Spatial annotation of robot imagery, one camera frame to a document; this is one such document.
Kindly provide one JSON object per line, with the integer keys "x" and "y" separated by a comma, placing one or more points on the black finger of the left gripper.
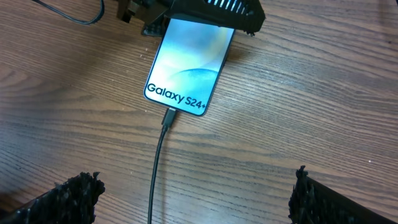
{"x": 245, "y": 15}

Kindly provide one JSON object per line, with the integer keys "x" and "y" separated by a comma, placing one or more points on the Galaxy smartphone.
{"x": 187, "y": 65}

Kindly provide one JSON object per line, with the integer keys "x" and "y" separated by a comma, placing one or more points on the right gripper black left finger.
{"x": 72, "y": 202}

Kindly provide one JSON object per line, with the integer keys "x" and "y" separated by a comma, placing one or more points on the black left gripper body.
{"x": 150, "y": 12}

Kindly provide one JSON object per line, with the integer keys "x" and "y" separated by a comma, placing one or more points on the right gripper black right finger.
{"x": 314, "y": 203}

